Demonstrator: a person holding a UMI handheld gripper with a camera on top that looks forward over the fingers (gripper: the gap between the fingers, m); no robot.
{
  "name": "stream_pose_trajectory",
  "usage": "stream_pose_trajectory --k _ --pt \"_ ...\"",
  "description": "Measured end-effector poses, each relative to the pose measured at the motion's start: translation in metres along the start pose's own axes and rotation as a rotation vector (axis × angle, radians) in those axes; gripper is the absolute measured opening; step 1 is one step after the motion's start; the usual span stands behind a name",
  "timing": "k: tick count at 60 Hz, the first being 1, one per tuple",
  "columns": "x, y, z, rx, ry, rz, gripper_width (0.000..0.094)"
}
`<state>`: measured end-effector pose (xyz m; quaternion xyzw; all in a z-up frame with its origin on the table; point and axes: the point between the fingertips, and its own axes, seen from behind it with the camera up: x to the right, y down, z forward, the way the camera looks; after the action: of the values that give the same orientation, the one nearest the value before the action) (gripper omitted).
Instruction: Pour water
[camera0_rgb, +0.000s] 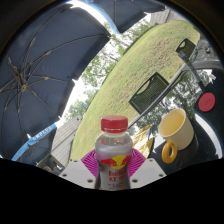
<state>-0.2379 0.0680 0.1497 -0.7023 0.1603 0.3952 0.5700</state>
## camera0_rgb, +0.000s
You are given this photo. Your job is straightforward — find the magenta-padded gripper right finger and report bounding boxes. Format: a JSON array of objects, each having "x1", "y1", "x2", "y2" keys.
[{"x1": 128, "y1": 148, "x2": 167, "y2": 189}]

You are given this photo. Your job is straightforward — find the upright grey-white tube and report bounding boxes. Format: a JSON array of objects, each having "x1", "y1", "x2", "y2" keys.
[{"x1": 184, "y1": 54, "x2": 203, "y2": 83}]

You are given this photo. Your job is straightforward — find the grey slatted building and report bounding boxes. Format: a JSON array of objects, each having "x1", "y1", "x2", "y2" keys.
[{"x1": 49, "y1": 114, "x2": 84, "y2": 164}]

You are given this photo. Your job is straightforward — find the navy umbrella with light-blue edge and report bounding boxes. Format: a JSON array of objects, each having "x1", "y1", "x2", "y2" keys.
[{"x1": 79, "y1": 0, "x2": 166, "y2": 34}]

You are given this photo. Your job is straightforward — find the black mesh-back plastic chair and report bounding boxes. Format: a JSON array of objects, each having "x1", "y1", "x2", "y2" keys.
[
  {"x1": 128, "y1": 71, "x2": 170, "y2": 115},
  {"x1": 175, "y1": 37, "x2": 198, "y2": 63}
]

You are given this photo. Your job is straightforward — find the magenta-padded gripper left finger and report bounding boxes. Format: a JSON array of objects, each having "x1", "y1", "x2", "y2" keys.
[{"x1": 59, "y1": 148, "x2": 101, "y2": 190}]

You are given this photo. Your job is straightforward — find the yellow foil wrapper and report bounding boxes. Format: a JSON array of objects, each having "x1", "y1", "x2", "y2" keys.
[{"x1": 133, "y1": 124, "x2": 155, "y2": 158}]

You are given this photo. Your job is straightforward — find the grey sloped-roof building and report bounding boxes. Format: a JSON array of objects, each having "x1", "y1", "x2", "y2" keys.
[{"x1": 148, "y1": 7, "x2": 181, "y2": 26}]

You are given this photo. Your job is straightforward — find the large navy patio umbrella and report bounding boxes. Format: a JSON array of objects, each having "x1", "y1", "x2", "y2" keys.
[{"x1": 0, "y1": 1, "x2": 111, "y2": 159}]

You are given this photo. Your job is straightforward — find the cream cup with yellow handle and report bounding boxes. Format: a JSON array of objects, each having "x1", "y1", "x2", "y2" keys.
[{"x1": 157, "y1": 107, "x2": 195, "y2": 164}]

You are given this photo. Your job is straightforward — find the clear red-capped drink bottle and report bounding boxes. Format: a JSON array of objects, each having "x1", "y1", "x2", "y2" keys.
[{"x1": 94, "y1": 115, "x2": 134, "y2": 192}]

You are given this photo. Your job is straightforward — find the flat round red coaster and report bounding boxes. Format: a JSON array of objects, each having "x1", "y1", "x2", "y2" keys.
[{"x1": 198, "y1": 92, "x2": 216, "y2": 113}]

